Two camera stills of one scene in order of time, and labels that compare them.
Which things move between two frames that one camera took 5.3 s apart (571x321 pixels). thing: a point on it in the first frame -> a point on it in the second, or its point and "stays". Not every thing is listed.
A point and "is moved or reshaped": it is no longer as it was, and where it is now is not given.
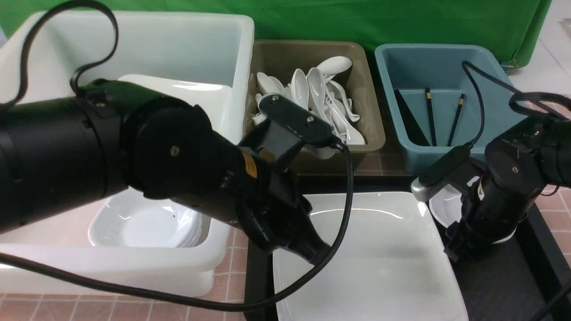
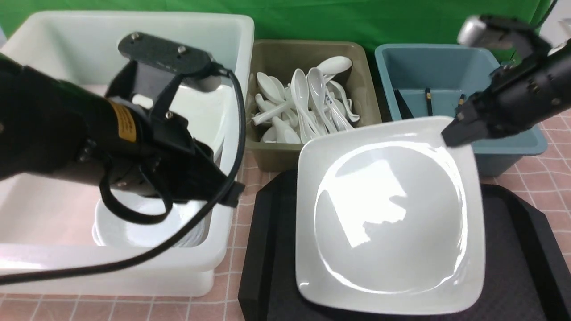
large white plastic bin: x=211 y=48 stays
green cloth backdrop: x=512 y=26 stays
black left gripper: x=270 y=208 -> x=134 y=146
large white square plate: x=393 y=263 is moved or reshaped
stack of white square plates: x=216 y=100 stays
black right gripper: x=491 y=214 -> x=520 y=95
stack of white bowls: x=136 y=220 stays
